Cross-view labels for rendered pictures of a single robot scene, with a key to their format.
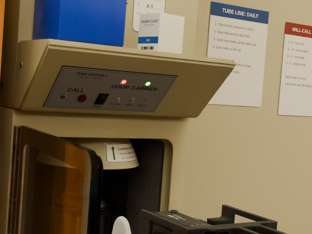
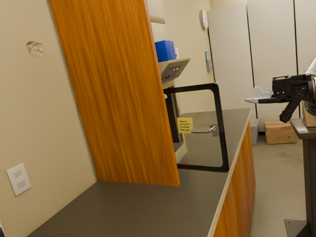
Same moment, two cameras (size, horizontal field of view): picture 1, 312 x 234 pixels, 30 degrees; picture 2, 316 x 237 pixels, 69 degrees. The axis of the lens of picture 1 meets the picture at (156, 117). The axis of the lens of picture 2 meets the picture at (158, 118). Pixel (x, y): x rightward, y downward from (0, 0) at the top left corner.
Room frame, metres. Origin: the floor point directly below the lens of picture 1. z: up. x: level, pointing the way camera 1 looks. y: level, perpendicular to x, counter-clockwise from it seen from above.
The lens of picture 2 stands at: (-0.11, 0.73, 1.50)
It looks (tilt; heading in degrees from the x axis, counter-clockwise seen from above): 13 degrees down; 331
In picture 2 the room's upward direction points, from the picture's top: 11 degrees counter-clockwise
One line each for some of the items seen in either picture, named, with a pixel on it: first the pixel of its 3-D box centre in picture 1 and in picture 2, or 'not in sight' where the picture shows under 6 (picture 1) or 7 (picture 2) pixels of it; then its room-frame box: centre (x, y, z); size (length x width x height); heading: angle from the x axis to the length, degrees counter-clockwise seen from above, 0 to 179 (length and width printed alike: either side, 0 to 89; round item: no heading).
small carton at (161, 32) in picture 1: (160, 34); (172, 54); (0.92, 0.00, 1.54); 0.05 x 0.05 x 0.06; 41
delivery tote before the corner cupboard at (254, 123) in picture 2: not in sight; (239, 132); (2.47, -2.16, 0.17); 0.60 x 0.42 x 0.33; 31
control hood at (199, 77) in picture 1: (129, 83); (171, 70); (0.89, 0.04, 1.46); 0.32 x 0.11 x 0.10; 123
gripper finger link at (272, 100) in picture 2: not in sight; (272, 99); (0.38, 0.00, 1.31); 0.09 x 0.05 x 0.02; 33
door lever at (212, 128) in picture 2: not in sight; (203, 130); (0.63, 0.12, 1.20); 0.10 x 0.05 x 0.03; 27
